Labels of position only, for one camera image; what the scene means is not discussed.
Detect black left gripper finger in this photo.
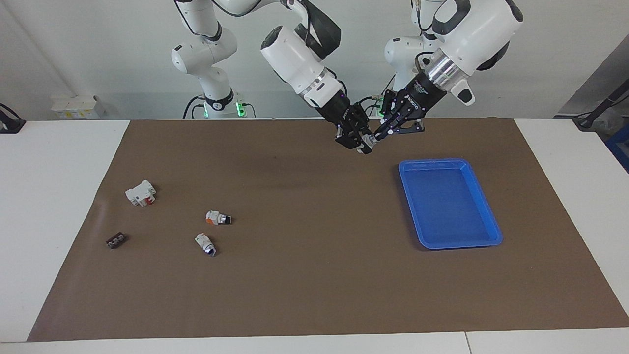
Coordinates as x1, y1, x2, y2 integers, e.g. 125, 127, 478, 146
373, 115, 409, 143
393, 120, 426, 136

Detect white circuit breaker red lever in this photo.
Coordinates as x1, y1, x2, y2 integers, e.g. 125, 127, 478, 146
124, 180, 157, 207

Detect white box yellow labels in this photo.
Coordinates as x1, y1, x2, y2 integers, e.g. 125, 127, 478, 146
51, 95, 106, 120

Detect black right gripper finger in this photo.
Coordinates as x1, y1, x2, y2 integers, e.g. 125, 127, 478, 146
354, 118, 374, 141
335, 131, 364, 151

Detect selector switch orange green blocks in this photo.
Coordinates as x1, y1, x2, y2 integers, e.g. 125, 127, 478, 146
205, 210, 232, 227

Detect black stand pole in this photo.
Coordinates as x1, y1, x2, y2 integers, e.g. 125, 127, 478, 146
572, 79, 629, 131

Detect blue plastic tray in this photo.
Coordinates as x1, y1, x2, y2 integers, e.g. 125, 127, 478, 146
398, 158, 503, 251

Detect blue crate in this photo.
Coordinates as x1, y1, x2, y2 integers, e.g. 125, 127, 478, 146
605, 123, 629, 174

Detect black clamp mount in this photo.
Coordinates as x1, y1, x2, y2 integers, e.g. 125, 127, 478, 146
0, 103, 26, 134

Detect small white-grey switch part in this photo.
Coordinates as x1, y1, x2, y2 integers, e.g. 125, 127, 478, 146
195, 233, 217, 258

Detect black base cable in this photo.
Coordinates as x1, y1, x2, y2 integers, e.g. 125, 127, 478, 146
182, 95, 205, 119
355, 74, 397, 118

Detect brown table mat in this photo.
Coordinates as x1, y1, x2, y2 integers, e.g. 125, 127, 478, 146
27, 118, 629, 342

